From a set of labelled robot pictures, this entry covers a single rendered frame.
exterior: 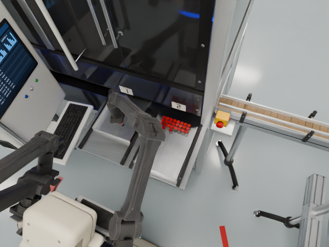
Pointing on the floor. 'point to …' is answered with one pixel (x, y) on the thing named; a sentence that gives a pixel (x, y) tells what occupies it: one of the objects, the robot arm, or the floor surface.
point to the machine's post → (215, 69)
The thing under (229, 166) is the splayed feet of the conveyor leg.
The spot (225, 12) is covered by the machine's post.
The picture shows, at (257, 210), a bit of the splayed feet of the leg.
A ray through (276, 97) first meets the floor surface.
